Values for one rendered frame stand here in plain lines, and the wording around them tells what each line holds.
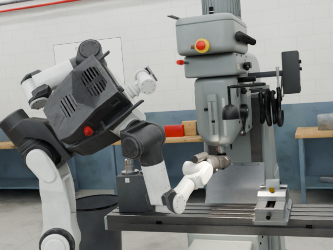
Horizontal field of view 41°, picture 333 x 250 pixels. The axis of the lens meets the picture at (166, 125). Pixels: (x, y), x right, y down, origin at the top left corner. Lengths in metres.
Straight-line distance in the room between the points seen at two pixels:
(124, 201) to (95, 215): 1.56
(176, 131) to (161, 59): 1.22
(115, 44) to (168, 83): 1.04
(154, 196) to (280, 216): 0.57
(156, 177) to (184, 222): 0.55
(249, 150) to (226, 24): 0.85
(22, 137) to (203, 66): 0.83
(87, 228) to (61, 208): 2.06
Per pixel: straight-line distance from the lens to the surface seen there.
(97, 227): 3.85
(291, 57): 2.25
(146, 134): 1.59
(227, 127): 2.01
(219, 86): 2.00
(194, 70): 1.99
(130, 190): 2.24
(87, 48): 1.80
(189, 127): 6.01
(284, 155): 6.35
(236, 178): 2.48
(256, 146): 2.47
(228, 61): 1.96
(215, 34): 1.88
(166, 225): 2.17
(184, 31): 1.91
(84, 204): 4.23
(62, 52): 7.32
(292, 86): 2.25
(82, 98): 1.60
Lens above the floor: 1.62
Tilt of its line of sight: 5 degrees down
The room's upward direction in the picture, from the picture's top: 5 degrees counter-clockwise
